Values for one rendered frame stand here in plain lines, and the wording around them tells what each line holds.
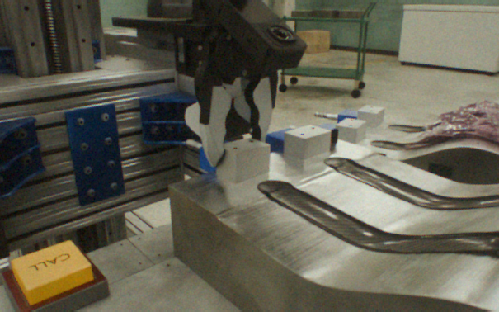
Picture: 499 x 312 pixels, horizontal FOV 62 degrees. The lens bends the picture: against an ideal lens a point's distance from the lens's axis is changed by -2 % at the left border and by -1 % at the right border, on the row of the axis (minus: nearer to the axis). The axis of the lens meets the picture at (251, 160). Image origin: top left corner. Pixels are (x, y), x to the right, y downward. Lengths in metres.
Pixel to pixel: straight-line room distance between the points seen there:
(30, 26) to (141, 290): 0.54
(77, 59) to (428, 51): 6.66
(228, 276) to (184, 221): 0.08
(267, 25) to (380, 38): 8.22
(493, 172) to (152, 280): 0.44
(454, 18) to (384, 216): 6.74
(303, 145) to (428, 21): 6.79
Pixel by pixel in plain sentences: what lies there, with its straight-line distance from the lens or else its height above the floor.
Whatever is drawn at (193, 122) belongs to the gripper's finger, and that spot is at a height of 0.95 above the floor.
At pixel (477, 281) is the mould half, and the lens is 0.28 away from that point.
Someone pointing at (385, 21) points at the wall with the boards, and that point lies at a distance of 8.56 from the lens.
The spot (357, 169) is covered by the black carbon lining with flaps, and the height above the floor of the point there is 0.88.
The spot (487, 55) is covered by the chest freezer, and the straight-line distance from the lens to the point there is 6.99.
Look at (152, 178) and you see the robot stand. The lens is 0.87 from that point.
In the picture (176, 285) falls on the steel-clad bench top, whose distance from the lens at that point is 0.46.
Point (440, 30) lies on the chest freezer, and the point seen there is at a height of 0.58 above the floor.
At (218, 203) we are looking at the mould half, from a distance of 0.42.
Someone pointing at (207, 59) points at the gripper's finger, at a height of 1.02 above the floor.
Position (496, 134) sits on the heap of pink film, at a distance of 0.66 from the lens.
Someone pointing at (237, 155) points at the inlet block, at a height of 0.92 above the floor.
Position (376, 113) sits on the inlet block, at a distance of 0.79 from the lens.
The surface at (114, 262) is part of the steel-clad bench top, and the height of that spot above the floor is 0.80.
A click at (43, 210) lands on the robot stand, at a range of 0.81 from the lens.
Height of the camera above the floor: 1.08
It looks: 22 degrees down
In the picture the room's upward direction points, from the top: straight up
